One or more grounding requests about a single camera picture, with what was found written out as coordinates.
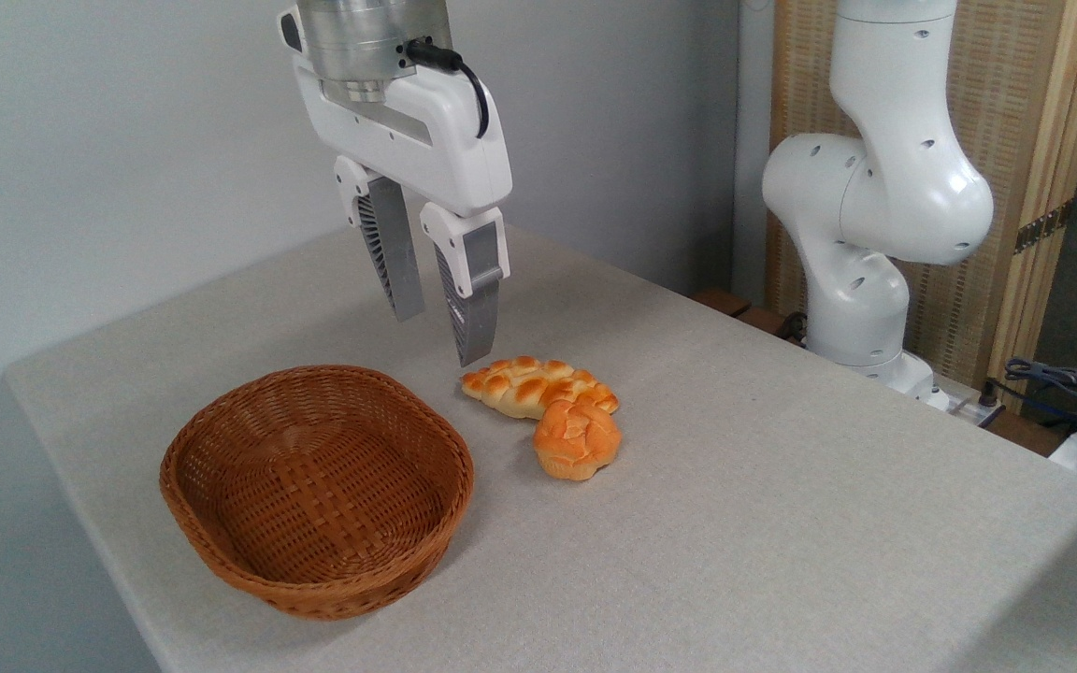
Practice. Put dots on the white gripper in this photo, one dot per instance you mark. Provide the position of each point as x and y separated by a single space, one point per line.
445 140

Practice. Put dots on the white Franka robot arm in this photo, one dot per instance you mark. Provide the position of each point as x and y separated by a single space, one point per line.
903 187

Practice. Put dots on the long braided bread loaf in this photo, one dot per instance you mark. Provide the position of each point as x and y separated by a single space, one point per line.
529 385

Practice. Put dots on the round golden bread bun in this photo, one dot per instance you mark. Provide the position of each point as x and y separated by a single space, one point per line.
576 444

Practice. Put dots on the brown wicker basket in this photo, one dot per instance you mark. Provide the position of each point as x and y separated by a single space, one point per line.
314 486

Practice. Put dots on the grey tablecloth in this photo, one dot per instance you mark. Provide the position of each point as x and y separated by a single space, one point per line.
782 523

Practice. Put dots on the white power strip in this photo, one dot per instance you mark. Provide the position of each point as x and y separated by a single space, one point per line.
967 404

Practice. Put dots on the bamboo folding screen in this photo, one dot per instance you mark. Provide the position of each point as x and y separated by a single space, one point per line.
1015 112

